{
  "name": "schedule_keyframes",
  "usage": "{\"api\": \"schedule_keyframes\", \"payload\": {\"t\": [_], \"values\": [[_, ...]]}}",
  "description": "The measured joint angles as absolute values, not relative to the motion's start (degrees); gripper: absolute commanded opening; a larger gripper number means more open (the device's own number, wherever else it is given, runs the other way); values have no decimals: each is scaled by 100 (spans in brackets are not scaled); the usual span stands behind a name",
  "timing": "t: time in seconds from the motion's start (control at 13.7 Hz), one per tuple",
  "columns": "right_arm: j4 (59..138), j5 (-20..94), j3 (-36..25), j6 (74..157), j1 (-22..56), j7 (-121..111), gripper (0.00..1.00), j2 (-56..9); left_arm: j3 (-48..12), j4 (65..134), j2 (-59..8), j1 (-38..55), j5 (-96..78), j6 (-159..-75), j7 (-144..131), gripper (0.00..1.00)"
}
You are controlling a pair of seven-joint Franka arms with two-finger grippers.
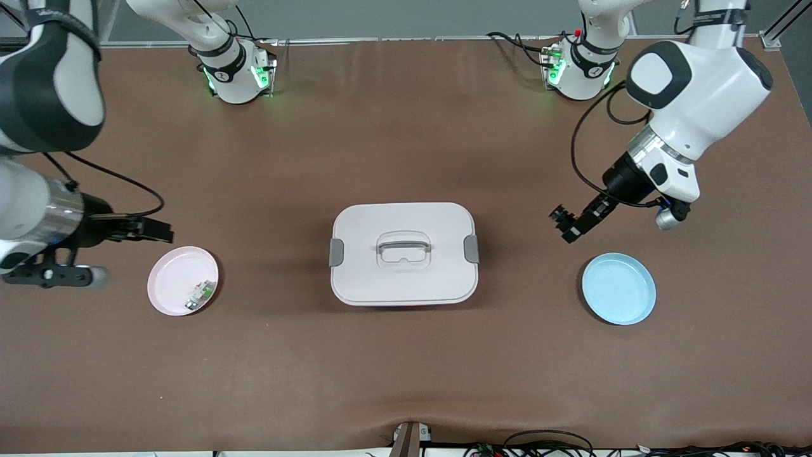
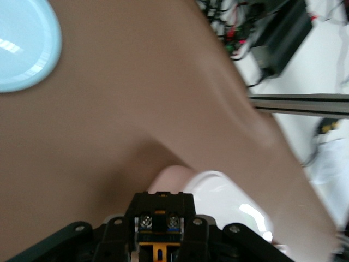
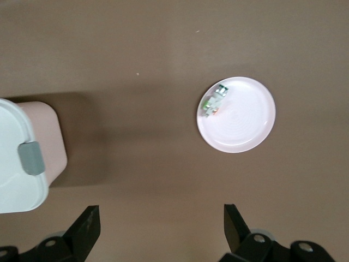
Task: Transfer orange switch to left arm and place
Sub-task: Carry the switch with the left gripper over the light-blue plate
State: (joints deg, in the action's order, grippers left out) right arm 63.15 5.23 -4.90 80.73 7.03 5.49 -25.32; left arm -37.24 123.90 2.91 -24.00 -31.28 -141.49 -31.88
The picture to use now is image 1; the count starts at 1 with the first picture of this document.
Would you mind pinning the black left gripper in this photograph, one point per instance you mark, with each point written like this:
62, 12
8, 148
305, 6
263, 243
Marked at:
618, 181

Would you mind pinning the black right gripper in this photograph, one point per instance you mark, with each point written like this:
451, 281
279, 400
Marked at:
98, 228

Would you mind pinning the orange and black switch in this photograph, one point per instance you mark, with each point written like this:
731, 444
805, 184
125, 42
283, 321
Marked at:
561, 217

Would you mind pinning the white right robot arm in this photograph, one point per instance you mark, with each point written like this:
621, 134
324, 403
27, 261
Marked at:
51, 82

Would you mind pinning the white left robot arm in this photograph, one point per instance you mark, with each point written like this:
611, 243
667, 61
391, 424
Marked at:
698, 82

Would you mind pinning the white lidded storage box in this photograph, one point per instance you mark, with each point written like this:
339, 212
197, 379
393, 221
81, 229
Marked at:
361, 279

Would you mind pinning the pink round plate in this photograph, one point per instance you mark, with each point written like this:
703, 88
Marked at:
171, 285

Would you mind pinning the light blue round plate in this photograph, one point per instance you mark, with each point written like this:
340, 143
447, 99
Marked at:
618, 289

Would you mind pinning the brown table mat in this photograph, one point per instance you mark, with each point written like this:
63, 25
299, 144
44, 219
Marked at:
406, 127

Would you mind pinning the green and white switch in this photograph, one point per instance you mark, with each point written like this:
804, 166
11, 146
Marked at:
200, 295

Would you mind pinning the aluminium table edge rail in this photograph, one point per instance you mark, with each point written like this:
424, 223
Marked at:
412, 39

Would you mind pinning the aluminium frame post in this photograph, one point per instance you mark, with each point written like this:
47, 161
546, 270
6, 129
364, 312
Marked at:
771, 41

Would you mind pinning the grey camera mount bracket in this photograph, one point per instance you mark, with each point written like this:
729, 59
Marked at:
406, 441

